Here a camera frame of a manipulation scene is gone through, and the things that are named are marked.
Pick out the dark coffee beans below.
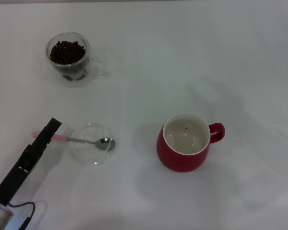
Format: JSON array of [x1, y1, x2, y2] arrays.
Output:
[[49, 40, 86, 65]]

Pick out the dark left arm cable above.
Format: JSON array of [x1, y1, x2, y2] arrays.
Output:
[[9, 201, 36, 230]]

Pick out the red mug white inside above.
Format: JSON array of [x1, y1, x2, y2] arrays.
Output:
[[156, 112, 226, 173]]

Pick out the clear glass cup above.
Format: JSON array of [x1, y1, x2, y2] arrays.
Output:
[[45, 32, 110, 88]]

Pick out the pink handled metal spoon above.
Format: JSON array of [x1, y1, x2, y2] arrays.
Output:
[[31, 131, 116, 151]]

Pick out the clear glass saucer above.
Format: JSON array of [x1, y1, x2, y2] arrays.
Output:
[[69, 123, 116, 167]]

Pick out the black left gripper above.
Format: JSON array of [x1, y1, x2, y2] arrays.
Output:
[[0, 117, 62, 207]]

